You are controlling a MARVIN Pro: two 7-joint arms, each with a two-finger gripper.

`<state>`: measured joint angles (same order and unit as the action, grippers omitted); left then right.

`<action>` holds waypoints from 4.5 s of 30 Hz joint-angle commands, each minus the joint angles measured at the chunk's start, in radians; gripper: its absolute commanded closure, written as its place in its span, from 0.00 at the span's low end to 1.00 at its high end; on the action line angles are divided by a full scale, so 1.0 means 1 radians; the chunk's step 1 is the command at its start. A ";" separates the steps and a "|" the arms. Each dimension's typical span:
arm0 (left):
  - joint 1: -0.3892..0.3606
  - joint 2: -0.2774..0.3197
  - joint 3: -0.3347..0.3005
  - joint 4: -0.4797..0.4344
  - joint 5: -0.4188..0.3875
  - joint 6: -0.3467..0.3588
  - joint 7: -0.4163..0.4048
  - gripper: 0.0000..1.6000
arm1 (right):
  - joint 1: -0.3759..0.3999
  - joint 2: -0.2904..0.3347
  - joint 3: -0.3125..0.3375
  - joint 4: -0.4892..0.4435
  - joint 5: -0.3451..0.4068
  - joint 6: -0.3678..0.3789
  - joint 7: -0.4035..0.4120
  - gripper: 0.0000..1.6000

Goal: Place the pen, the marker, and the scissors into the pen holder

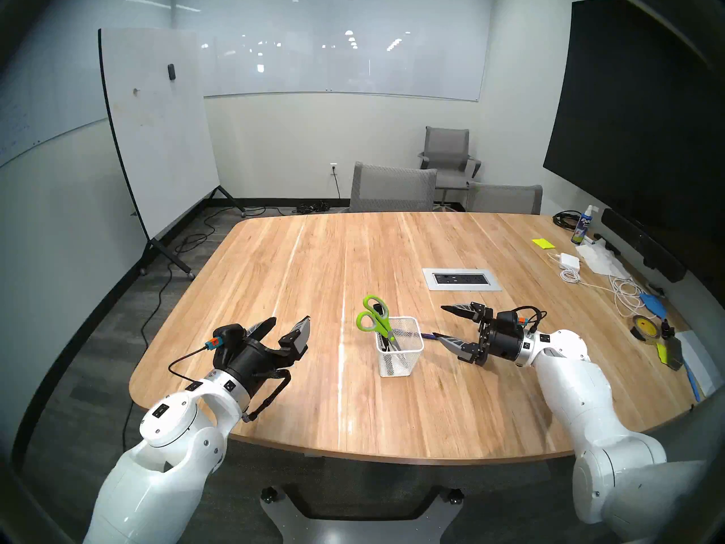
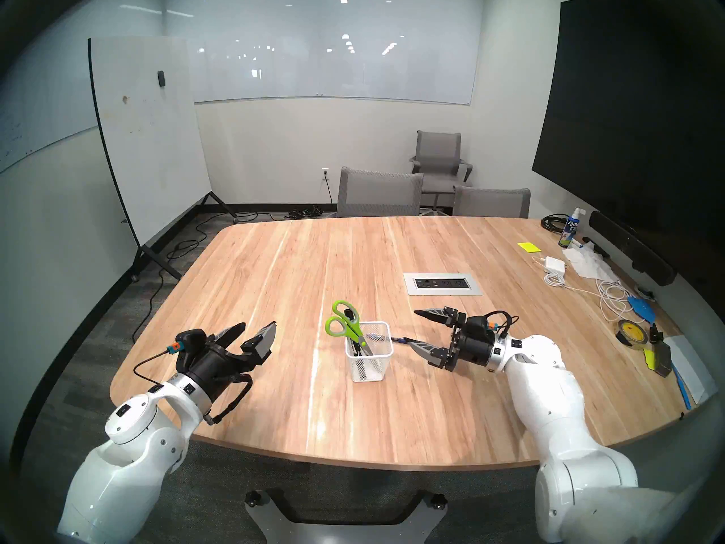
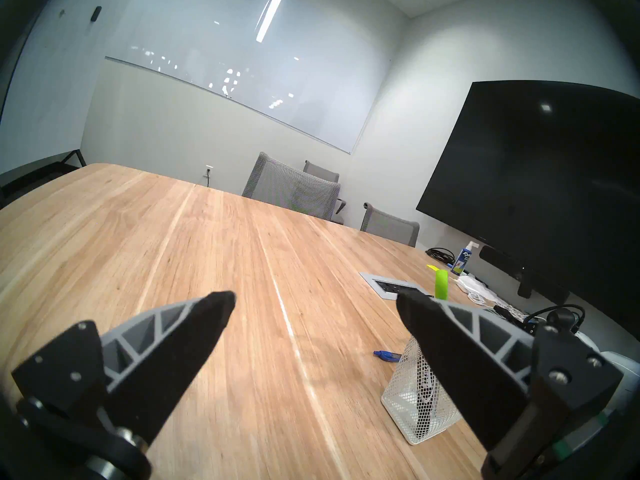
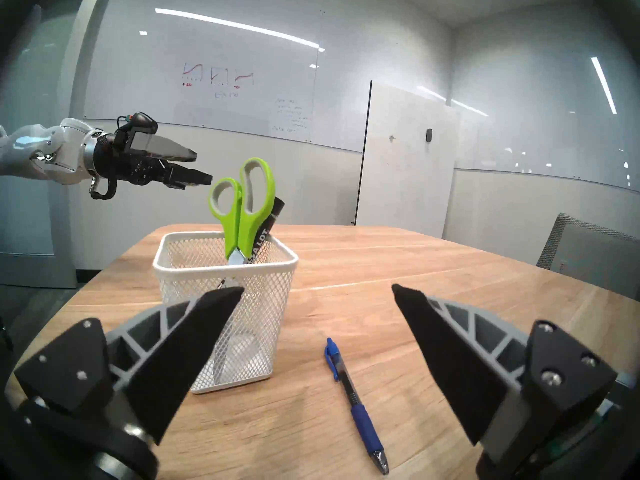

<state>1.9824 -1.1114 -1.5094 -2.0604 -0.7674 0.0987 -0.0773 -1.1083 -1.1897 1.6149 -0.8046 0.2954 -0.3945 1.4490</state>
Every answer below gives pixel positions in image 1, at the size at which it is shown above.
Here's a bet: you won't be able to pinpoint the wide wall glass whiteboard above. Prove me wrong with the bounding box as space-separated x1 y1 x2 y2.
170 0 493 103

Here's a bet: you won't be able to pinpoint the long black floor cable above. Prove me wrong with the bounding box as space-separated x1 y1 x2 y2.
120 206 284 453

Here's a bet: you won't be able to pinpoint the silver table power outlet panel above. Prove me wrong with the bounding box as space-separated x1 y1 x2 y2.
422 267 502 292

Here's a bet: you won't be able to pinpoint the whiteboard cleaner spray bottle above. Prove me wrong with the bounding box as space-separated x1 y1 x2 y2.
571 204 598 245

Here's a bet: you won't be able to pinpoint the black permanent marker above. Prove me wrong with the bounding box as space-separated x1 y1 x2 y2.
379 333 411 373

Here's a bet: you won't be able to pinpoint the gray mesh office chair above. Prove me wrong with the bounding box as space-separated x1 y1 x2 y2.
349 161 438 213
466 182 543 215

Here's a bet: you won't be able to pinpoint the white charger cable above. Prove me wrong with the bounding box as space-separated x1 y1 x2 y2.
547 253 658 320

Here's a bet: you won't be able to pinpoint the black sleeved left gripper cable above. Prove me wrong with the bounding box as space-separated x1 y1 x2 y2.
242 370 293 424

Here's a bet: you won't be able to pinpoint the crumpled white tissue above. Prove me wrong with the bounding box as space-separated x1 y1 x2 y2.
577 243 630 278

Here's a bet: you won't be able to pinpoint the black and yellow tape roll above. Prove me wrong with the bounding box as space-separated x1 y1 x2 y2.
630 314 663 343

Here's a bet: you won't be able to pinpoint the large black wall television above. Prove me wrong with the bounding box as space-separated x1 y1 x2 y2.
543 0 725 249

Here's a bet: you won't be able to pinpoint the green handled scissors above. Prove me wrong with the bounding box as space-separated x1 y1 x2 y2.
356 295 403 351

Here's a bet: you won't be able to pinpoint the white mesh pen holder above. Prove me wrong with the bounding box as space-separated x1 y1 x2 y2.
377 316 425 378

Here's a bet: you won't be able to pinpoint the gray swivel chair with armrests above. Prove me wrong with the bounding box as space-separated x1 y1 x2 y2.
418 126 482 209

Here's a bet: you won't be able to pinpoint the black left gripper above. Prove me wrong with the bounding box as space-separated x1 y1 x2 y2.
226 315 313 400

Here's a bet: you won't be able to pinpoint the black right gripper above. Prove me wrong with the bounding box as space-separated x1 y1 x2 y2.
433 302 525 366

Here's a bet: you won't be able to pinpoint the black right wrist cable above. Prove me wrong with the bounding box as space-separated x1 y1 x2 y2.
513 305 548 334

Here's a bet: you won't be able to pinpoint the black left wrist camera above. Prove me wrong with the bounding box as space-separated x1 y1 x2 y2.
205 324 248 371

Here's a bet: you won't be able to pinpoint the gray robot base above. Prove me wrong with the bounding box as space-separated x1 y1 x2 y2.
259 483 465 544

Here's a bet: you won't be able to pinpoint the rolling whiteboard on black stand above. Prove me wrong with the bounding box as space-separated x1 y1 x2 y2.
98 28 247 280

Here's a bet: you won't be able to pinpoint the thin black left camera cable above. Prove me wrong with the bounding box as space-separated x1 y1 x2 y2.
168 347 211 385

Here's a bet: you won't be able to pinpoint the black video sound bar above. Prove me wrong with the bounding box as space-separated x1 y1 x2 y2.
600 207 687 283

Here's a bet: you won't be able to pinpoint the wall whiteboard with handwriting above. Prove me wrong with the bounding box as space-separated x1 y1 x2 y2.
0 16 111 169

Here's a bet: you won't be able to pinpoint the yellow and black block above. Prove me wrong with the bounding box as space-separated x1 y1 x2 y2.
656 338 685 371

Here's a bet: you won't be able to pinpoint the thin blue stick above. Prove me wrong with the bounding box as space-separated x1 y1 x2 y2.
683 359 703 403

